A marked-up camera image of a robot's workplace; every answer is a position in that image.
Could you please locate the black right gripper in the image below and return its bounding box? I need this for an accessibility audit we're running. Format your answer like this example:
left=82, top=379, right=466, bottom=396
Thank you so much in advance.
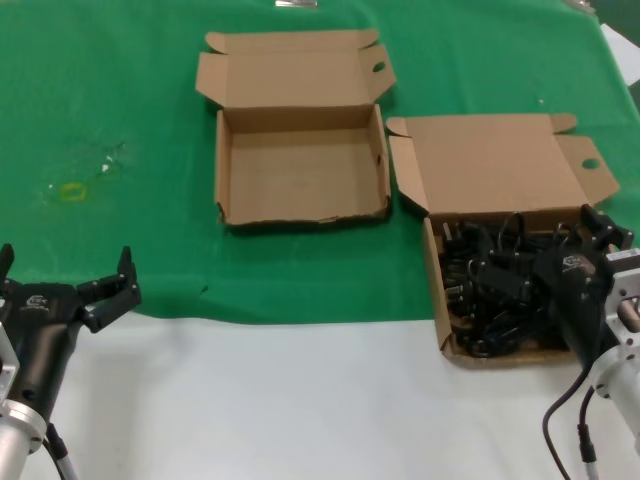
left=477, top=203, right=632, bottom=369

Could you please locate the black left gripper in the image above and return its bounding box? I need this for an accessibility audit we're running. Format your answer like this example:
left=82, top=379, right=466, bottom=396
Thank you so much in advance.
left=0, top=243, right=143, bottom=417

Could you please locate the cardboard box with intact walls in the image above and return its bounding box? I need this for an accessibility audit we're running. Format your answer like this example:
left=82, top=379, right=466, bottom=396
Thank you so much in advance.
left=386, top=113, right=621, bottom=370

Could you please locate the yellow tape square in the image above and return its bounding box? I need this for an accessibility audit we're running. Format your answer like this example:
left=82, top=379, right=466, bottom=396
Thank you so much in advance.
left=58, top=183, right=89, bottom=203

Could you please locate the green tablecloth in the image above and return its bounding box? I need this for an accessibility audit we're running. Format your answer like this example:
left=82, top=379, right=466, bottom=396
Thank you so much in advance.
left=0, top=0, right=640, bottom=326

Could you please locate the white paper sheet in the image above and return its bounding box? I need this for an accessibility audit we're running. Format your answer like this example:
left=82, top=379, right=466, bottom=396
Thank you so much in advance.
left=598, top=22, right=640, bottom=86

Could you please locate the silver right wrist mount block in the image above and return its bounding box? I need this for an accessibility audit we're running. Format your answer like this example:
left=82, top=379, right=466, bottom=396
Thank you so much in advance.
left=605, top=248, right=640, bottom=346

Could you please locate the silver wrist mount block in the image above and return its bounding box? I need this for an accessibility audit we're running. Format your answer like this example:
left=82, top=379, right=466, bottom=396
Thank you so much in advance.
left=0, top=319, right=21, bottom=401
left=605, top=248, right=640, bottom=346

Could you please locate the silver left wrist mount block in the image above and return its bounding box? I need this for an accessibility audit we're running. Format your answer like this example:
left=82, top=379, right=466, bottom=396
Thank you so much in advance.
left=0, top=319, right=21, bottom=401

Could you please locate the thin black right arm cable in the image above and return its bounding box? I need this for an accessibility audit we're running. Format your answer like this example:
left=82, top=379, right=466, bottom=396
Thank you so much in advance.
left=542, top=367, right=596, bottom=480

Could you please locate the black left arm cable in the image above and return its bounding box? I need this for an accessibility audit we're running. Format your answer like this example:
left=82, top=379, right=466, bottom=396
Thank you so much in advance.
left=42, top=422, right=79, bottom=480

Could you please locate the right arm cable with connector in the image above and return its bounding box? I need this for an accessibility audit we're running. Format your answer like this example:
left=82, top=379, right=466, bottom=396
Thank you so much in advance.
left=574, top=422, right=599, bottom=480

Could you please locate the cardboard box with torn wall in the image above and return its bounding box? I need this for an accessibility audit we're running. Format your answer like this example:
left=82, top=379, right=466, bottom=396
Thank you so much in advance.
left=194, top=28, right=398, bottom=232

